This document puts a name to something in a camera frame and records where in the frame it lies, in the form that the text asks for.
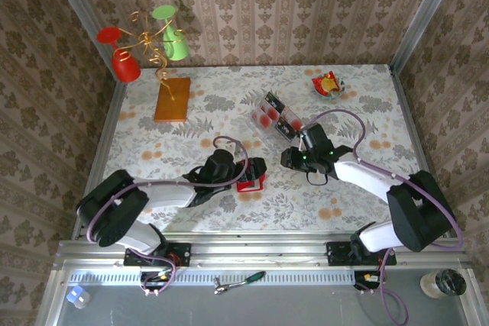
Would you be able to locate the small blue white plastic box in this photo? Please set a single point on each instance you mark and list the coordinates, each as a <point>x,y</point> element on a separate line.
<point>78,297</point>

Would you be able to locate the red snack packet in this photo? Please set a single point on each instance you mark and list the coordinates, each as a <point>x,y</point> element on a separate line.
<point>324,83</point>

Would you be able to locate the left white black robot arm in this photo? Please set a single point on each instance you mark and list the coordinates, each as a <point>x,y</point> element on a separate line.
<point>172,194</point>

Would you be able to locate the clear jar with black lid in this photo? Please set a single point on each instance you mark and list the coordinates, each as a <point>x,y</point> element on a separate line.
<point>445,283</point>

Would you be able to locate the aluminium side rail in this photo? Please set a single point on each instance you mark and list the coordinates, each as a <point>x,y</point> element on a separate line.
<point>100,158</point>
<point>421,150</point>

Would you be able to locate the left aluminium corner post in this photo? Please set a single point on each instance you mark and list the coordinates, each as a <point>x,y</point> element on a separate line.
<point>78,11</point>

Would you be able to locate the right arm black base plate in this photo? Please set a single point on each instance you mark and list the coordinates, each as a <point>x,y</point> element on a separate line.
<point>338,253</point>

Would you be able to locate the black connector block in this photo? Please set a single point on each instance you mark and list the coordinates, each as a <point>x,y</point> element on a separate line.
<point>153,278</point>
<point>363,278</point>

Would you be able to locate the red plastic wine glass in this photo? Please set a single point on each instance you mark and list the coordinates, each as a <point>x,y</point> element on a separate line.
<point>125,66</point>

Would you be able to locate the white red-dot card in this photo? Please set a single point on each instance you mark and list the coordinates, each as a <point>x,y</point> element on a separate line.
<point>262,120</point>
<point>272,113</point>
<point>294,119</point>

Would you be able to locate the right aluminium corner post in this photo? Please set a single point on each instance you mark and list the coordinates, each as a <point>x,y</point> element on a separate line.
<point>427,11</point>

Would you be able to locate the green plastic wine glass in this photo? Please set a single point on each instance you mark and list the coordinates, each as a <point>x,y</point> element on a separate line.
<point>176,49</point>

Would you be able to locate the red card holder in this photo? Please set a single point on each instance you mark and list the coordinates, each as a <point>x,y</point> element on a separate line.
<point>252,186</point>

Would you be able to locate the aluminium front rail beam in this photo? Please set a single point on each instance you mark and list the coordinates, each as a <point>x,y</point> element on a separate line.
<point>248,249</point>

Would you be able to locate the left black connector block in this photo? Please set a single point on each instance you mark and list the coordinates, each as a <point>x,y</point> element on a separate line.
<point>153,278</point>

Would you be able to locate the floral tablecloth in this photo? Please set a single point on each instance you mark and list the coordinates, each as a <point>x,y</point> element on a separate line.
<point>267,219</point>

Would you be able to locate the small glass bowl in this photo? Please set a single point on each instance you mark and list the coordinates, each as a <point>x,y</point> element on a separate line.
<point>338,94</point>

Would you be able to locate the black VIP card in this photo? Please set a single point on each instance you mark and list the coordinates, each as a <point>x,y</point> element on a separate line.
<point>285,130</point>
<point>276,100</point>

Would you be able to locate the aluminium corner post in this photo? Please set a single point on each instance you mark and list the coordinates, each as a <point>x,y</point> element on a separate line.
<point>78,11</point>
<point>427,11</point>

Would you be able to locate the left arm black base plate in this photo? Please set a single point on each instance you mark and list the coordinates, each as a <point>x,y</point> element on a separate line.
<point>183,254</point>

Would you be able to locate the right black connector block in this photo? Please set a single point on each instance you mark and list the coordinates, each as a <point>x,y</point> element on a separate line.
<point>363,278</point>

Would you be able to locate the left aluminium side rail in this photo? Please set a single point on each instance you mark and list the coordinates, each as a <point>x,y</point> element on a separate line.
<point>100,158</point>

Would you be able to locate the right aluminium side rail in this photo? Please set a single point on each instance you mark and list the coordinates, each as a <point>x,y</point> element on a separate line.
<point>421,150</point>

